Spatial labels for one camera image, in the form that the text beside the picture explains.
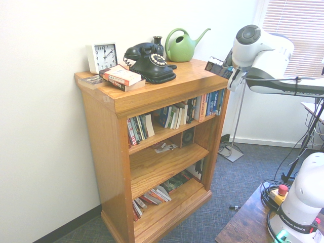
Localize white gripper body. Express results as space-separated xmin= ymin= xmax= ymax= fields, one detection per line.
xmin=226 ymin=71 xmax=244 ymax=92

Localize dark glossy paperback book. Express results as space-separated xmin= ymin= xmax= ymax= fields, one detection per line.
xmin=204 ymin=56 xmax=234 ymax=79

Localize thick orange book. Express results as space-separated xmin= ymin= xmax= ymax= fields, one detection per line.
xmin=198 ymin=94 xmax=209 ymax=123

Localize thick white book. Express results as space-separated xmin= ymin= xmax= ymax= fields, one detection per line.
xmin=194 ymin=95 xmax=203 ymax=122

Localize black spined book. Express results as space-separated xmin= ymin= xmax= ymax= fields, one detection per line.
xmin=186 ymin=98 xmax=198 ymax=124

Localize blue paperback book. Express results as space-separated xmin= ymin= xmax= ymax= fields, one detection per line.
xmin=158 ymin=106 xmax=173 ymax=129

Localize white book with black print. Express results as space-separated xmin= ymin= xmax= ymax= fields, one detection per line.
xmin=187 ymin=158 xmax=204 ymax=182

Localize dark green spined book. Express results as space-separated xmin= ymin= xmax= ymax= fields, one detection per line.
xmin=132 ymin=116 xmax=143 ymax=145

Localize dark green flat book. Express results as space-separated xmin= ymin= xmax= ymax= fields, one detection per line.
xmin=161 ymin=171 xmax=193 ymax=194

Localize red and white spined book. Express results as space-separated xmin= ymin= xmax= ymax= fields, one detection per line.
xmin=126 ymin=118 xmax=136 ymax=147

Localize white leaning book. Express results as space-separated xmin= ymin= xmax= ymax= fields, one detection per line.
xmin=151 ymin=185 xmax=172 ymax=203

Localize thin dark flat book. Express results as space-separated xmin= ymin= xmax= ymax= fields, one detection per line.
xmin=77 ymin=75 xmax=108 ymax=90

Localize orange spined book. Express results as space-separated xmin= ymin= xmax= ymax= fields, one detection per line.
xmin=140 ymin=191 xmax=163 ymax=206

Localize red leaning book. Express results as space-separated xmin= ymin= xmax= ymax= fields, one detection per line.
xmin=132 ymin=206 xmax=142 ymax=222

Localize blue Thailand guidebook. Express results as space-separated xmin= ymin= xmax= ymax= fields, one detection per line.
xmin=212 ymin=90 xmax=225 ymax=116

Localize blue spined guidebook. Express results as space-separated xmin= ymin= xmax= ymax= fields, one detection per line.
xmin=206 ymin=93 xmax=216 ymax=116

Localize plain white paperback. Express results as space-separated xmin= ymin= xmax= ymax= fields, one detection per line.
xmin=176 ymin=102 xmax=189 ymax=127

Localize green plastic watering can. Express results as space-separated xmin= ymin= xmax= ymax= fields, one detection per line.
xmin=165 ymin=27 xmax=212 ymax=62

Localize white and green paperback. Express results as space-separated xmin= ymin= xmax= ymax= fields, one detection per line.
xmin=168 ymin=105 xmax=180 ymax=130

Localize small round dark speaker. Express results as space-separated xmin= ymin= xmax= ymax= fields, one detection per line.
xmin=182 ymin=128 xmax=195 ymax=145

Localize white board panel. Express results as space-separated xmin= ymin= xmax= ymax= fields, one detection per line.
xmin=300 ymin=101 xmax=324 ymax=121

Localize black rotary telephone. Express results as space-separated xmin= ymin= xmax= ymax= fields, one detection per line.
xmin=123 ymin=42 xmax=178 ymax=85

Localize small black vase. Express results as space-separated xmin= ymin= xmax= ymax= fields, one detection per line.
xmin=152 ymin=35 xmax=165 ymax=55

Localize window blinds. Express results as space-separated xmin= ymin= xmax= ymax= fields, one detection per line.
xmin=262 ymin=0 xmax=324 ymax=77

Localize paperback with cream pages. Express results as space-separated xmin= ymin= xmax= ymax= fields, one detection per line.
xmin=144 ymin=113 xmax=155 ymax=138

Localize loose photo cards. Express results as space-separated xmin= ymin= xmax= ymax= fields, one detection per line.
xmin=154 ymin=142 xmax=178 ymax=154

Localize dark spined paperback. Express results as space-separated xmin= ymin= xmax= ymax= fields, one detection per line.
xmin=139 ymin=115 xmax=150 ymax=141

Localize dark paperback with red lettering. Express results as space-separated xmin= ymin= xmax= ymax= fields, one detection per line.
xmin=102 ymin=75 xmax=146 ymax=92

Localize black tripod stand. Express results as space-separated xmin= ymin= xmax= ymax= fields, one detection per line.
xmin=279 ymin=97 xmax=324 ymax=184

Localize orange and white paperback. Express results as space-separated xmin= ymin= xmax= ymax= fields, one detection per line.
xmin=99 ymin=64 xmax=142 ymax=87

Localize wooden oak bookshelf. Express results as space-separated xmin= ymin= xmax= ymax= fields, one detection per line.
xmin=74 ymin=58 xmax=231 ymax=243

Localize yellow emergency stop button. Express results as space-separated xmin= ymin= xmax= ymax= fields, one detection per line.
xmin=269 ymin=184 xmax=289 ymax=206

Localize white square analog clock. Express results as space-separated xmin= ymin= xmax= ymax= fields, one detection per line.
xmin=85 ymin=42 xmax=119 ymax=74

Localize small white leaning paperback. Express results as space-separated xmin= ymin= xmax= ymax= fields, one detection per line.
xmin=134 ymin=197 xmax=148 ymax=210

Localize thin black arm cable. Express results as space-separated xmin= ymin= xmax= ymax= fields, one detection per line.
xmin=242 ymin=75 xmax=324 ymax=84

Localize metal camera stand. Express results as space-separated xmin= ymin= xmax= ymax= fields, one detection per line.
xmin=217 ymin=80 xmax=247 ymax=163

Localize coiled black cables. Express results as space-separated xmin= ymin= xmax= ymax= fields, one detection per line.
xmin=260 ymin=179 xmax=282 ymax=212

